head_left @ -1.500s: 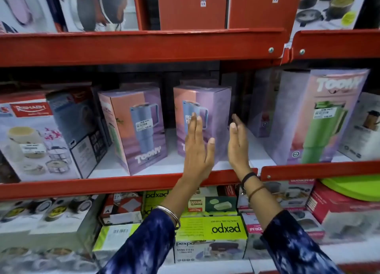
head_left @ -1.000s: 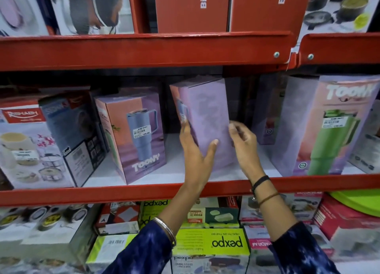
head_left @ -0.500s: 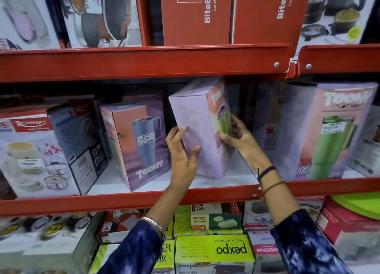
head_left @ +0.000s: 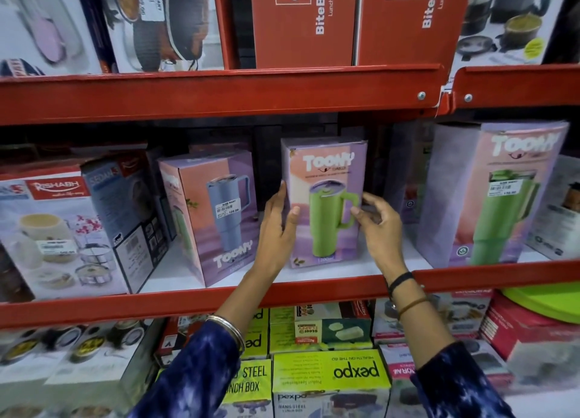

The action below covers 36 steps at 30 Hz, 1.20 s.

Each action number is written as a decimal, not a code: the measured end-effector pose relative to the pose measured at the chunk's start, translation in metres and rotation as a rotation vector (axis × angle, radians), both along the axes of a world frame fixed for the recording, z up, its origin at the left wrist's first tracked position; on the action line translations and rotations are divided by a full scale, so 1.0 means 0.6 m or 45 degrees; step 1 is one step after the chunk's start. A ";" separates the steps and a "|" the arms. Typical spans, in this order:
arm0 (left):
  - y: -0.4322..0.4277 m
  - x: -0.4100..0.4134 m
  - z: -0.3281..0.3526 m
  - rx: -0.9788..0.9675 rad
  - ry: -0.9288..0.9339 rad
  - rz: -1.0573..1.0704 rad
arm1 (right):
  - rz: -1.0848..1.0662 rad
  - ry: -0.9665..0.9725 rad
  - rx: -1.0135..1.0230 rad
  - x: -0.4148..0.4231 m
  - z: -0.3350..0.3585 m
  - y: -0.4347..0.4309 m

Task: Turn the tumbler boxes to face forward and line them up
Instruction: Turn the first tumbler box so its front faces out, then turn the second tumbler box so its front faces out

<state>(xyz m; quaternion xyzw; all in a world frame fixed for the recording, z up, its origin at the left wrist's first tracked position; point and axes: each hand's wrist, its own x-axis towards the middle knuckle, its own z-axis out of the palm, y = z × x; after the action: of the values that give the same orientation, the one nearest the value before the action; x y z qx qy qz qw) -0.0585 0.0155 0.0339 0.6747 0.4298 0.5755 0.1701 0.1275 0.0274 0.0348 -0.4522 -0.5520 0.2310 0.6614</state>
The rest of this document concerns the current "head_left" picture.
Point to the person's left hand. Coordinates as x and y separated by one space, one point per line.
274 236

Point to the person's right hand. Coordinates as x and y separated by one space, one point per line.
385 238

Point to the person's left thumb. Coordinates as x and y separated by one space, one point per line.
293 222

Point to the person's right thumb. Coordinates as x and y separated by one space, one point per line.
361 218

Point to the small green tumbler carton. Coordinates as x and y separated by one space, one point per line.
326 168

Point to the person's right forearm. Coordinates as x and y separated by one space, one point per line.
435 354

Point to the person's left forearm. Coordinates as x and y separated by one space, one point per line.
217 340

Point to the pale purple carton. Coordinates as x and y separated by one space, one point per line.
408 173

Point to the black wristband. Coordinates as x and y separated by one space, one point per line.
401 280

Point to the blue tumbler carton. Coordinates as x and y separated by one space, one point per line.
208 232

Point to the carton with green containers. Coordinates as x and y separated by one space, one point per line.
335 329

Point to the yellow-green carton with black print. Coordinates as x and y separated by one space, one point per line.
256 336

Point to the silver bangle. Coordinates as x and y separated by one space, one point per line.
229 329

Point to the large green tumbler carton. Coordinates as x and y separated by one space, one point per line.
494 232

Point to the white carton with grey pot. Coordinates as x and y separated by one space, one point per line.
457 315

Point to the white red lunch carton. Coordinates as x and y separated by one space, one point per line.
398 377

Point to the wide yellow-green lunch box carton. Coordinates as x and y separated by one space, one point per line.
330 386

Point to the narrow yellow-green lunch box carton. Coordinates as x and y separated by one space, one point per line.
249 386

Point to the red metal shelving rack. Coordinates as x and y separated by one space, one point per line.
181 96

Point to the red lunch box carton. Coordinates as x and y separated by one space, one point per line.
398 28
294 28

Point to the white carton with dark cup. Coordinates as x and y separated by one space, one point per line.
557 213

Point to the green plastic lid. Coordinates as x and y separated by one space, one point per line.
548 300

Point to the red metal shelf beam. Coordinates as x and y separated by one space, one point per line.
521 86

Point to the cookware picture carton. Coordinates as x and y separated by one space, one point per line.
181 28

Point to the white lunch set carton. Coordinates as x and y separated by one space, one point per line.
507 28

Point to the white red tiffin carton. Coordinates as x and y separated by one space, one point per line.
45 222

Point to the steel container picture carton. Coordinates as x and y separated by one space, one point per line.
68 363

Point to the white carton with pink item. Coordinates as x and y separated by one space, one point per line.
40 28

